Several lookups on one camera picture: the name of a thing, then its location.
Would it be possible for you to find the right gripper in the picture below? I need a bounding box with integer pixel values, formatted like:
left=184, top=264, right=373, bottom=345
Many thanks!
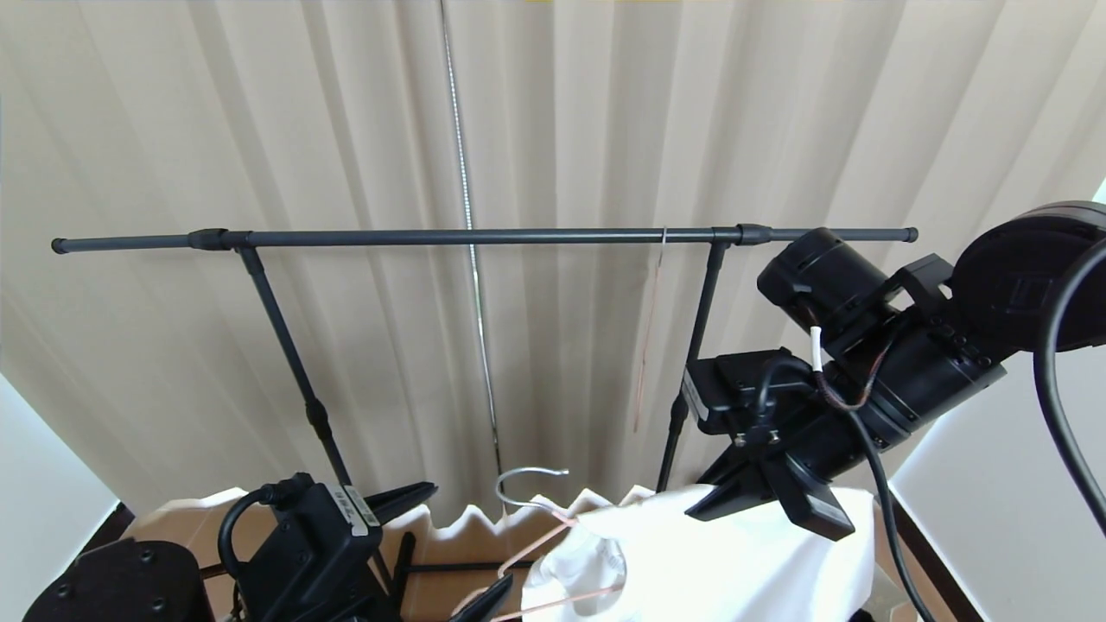
left=734, top=321, right=1008, bottom=542

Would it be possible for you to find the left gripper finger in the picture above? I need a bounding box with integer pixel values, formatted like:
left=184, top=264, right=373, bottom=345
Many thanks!
left=449, top=574, right=515, bottom=622
left=367, top=481, right=439, bottom=525

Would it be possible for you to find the pink clothes hanger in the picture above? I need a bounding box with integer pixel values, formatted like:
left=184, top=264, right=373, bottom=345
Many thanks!
left=484, top=467, right=625, bottom=622
left=633, top=227, right=669, bottom=435

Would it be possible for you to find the white garment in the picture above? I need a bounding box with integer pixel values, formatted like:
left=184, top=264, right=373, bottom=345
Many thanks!
left=521, top=484, right=878, bottom=622

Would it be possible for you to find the black clothes rack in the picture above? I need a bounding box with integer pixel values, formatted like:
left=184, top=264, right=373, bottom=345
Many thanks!
left=51, top=225, right=920, bottom=622

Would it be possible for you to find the beige curtain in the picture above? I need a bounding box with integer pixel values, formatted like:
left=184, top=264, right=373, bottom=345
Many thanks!
left=0, top=0, right=1106, bottom=530

